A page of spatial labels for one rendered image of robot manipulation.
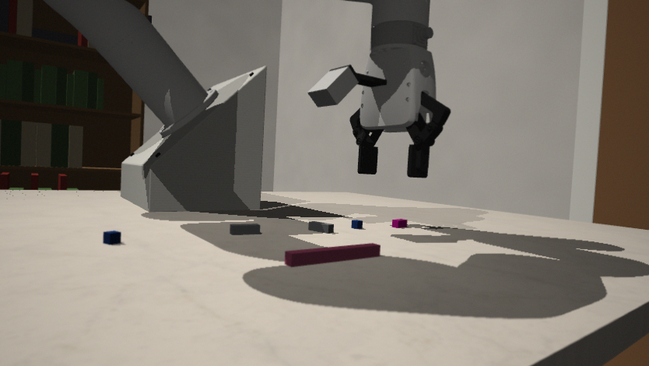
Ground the magenta rectangular block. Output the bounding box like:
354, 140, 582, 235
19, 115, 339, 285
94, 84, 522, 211
392, 219, 407, 228

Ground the pink rod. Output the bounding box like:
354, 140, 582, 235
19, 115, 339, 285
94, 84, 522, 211
285, 243, 381, 267

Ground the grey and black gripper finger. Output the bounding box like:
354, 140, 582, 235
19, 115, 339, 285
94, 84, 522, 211
349, 109, 384, 174
406, 91, 451, 178

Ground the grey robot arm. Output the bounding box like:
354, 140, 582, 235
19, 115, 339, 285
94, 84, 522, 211
44, 0, 433, 136

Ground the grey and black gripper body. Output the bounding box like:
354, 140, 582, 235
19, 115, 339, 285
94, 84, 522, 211
360, 44, 436, 132

